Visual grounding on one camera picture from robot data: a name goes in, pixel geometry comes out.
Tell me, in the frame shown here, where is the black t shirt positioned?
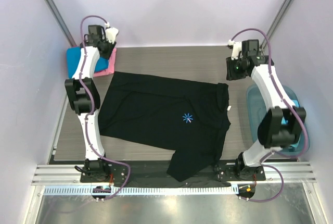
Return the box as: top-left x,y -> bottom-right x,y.
98,72 -> 230,182

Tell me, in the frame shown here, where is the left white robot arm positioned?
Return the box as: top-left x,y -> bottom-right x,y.
65,23 -> 119,182

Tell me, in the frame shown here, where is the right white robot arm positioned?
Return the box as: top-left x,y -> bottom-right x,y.
226,40 -> 306,180

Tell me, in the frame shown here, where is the folded pink t shirt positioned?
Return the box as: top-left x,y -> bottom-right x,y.
94,48 -> 117,77

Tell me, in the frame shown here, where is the folded blue t shirt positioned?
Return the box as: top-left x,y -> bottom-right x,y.
66,46 -> 109,79

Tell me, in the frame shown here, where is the translucent blue plastic bin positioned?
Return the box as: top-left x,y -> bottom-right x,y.
246,84 -> 304,156

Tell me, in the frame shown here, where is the crumpled light blue t shirt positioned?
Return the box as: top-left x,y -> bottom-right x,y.
281,99 -> 300,152

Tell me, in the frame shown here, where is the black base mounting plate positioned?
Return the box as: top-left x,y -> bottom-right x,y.
74,159 -> 266,188

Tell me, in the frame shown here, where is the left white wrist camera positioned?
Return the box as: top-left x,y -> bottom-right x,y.
105,22 -> 119,44

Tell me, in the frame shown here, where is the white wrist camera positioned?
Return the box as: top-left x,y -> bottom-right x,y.
105,22 -> 119,44
227,40 -> 242,60

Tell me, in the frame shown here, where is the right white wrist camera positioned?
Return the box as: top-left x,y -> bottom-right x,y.
227,40 -> 242,60

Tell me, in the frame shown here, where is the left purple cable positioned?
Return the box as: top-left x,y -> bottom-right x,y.
79,15 -> 131,200

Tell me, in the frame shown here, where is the left aluminium corner post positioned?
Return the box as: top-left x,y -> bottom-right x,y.
44,0 -> 76,47

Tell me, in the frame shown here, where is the aluminium corner post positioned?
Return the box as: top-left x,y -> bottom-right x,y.
44,0 -> 76,47
260,0 -> 310,48

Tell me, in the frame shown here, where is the right aluminium corner post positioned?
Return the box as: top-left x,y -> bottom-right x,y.
260,0 -> 310,48

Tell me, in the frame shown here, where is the aluminium frame rail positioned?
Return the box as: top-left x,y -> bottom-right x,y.
31,162 -> 317,185

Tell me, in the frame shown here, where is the white slotted cable duct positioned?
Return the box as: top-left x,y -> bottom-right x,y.
44,184 -> 239,196

